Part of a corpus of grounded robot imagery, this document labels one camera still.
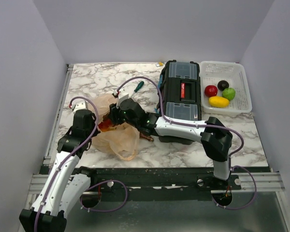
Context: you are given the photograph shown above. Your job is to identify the brown water tap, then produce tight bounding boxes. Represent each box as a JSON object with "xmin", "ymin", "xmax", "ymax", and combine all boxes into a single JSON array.
[{"xmin": 139, "ymin": 131, "xmax": 154, "ymax": 142}]

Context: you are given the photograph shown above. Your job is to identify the black plastic toolbox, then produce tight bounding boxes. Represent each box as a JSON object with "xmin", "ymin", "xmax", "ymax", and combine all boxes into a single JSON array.
[{"xmin": 154, "ymin": 60, "xmax": 203, "ymax": 145}]

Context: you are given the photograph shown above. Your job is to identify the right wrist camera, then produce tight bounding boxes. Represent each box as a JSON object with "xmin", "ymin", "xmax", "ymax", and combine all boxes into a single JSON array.
[{"xmin": 113, "ymin": 90, "xmax": 129, "ymax": 108}]

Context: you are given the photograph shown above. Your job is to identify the green handled screwdriver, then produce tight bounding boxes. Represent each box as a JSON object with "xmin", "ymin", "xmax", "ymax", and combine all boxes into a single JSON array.
[{"xmin": 130, "ymin": 81, "xmax": 144, "ymax": 98}]

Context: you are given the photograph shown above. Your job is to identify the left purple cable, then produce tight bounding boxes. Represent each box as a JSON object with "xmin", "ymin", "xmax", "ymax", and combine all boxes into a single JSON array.
[{"xmin": 33, "ymin": 96, "xmax": 129, "ymax": 230}]

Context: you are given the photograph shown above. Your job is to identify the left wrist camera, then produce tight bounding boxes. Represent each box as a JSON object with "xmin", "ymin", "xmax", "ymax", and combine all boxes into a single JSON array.
[{"xmin": 69, "ymin": 100, "xmax": 88, "ymax": 114}]

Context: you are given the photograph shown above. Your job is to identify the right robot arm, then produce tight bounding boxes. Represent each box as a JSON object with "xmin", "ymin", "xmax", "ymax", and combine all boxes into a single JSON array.
[{"xmin": 107, "ymin": 98, "xmax": 232, "ymax": 189}]

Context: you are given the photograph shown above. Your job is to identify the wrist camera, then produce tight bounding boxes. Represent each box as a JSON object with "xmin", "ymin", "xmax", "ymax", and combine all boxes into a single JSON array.
[
  {"xmin": 69, "ymin": 100, "xmax": 88, "ymax": 114},
  {"xmin": 113, "ymin": 90, "xmax": 129, "ymax": 108}
]

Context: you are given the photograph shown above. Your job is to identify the orange translucent plastic bag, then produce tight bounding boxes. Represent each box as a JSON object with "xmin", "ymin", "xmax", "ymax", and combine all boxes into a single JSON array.
[{"xmin": 92, "ymin": 94, "xmax": 140, "ymax": 161}]

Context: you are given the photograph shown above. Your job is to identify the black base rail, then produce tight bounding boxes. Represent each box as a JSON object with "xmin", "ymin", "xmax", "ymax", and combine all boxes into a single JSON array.
[{"xmin": 73, "ymin": 167, "xmax": 241, "ymax": 202}]

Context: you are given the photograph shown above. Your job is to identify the red fake cherry tomatoes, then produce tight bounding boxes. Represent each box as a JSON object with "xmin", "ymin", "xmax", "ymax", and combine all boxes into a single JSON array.
[{"xmin": 98, "ymin": 119, "xmax": 116, "ymax": 132}]

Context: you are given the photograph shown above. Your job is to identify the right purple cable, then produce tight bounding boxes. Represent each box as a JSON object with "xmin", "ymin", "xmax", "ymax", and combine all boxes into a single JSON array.
[{"xmin": 112, "ymin": 76, "xmax": 258, "ymax": 210}]

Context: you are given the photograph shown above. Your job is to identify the white plastic basket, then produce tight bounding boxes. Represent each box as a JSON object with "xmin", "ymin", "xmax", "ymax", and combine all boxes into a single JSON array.
[{"xmin": 200, "ymin": 61, "xmax": 252, "ymax": 116}]

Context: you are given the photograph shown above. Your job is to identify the dark brown fake fruit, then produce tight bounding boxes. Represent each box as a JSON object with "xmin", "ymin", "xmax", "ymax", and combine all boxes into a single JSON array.
[{"xmin": 217, "ymin": 80, "xmax": 230, "ymax": 91}]

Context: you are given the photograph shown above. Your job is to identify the red fake apple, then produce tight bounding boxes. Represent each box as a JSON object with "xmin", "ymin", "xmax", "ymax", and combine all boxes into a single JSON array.
[{"xmin": 204, "ymin": 85, "xmax": 218, "ymax": 98}]

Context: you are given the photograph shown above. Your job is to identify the yellow fake lemon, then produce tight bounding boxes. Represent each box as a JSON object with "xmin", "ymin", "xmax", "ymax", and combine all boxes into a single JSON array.
[{"xmin": 208, "ymin": 96, "xmax": 230, "ymax": 108}]

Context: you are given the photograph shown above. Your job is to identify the purple cable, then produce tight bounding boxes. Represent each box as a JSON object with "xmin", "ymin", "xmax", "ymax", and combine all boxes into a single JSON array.
[
  {"xmin": 33, "ymin": 96, "xmax": 129, "ymax": 230},
  {"xmin": 112, "ymin": 76, "xmax": 258, "ymax": 210}
]

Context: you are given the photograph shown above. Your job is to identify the green fake guava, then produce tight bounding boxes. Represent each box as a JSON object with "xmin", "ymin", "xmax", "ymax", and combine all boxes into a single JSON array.
[{"xmin": 222, "ymin": 88, "xmax": 236, "ymax": 101}]

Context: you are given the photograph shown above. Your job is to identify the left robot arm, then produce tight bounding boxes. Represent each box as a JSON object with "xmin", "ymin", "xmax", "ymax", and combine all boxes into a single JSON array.
[{"xmin": 19, "ymin": 108, "xmax": 99, "ymax": 232}]

